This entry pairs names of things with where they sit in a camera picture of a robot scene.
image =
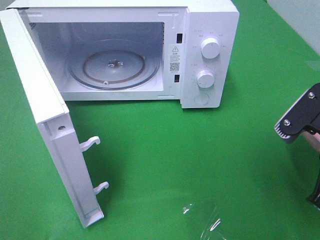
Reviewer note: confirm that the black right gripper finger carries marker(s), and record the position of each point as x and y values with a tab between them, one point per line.
314	197

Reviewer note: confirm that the round door release button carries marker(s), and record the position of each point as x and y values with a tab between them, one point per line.
201	99

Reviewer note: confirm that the white microwave knob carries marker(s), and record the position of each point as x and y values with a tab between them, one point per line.
210	47
205	79

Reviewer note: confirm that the white microwave door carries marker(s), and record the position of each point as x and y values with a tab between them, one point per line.
52	118

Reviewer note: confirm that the burger with lettuce and cheese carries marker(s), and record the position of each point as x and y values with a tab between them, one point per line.
313	140

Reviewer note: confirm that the white microwave oven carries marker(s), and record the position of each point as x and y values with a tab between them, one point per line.
56	26

